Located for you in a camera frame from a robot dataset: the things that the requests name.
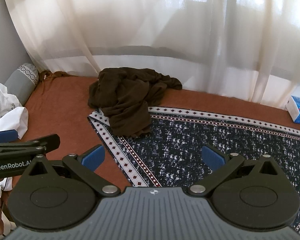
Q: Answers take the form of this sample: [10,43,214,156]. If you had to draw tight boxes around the white crumpled cloth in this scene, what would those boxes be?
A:
[0,81,29,198]

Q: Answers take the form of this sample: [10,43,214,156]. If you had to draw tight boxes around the rust brown bed sheet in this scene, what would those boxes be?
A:
[23,76,300,189]

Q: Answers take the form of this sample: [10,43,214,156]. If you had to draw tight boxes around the grey bolster pillow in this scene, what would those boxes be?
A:
[4,63,39,106]

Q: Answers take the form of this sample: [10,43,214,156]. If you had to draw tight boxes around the sheer white curtain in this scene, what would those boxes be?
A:
[5,0,300,108]

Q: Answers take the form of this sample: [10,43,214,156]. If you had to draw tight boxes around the patterned navy white rug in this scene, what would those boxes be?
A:
[88,107,300,233]

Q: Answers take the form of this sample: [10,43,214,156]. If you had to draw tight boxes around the dark brown garment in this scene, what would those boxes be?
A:
[88,67,183,137]

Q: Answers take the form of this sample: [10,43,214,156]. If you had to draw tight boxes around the blue white tissue pack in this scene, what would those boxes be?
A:
[286,96,300,124]

